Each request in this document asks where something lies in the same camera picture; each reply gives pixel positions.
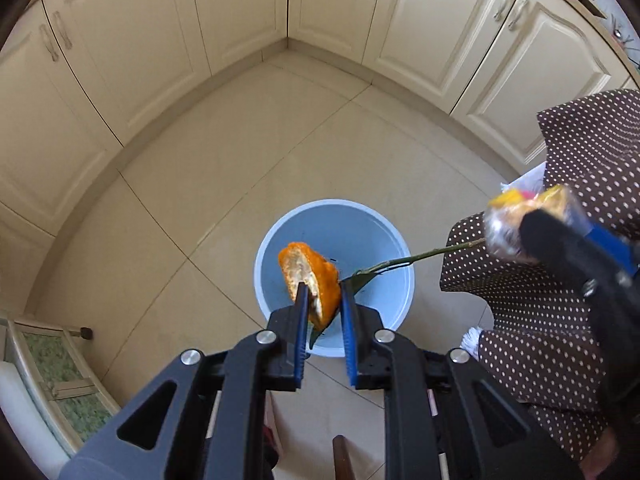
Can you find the clear snack wrapper yellow label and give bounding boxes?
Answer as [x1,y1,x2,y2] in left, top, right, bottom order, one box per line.
[483,184,592,263]

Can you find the orange peel with stem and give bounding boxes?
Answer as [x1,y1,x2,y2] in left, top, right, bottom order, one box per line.
[278,238,485,349]

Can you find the light blue trash bucket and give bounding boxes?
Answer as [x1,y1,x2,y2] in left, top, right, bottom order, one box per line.
[253,200,414,330]

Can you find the brown polka dot tablecloth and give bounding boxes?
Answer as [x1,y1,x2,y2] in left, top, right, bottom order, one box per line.
[438,88,640,463]

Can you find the lower cream cabinets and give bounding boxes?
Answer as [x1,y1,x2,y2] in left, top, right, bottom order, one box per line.
[0,0,640,321]

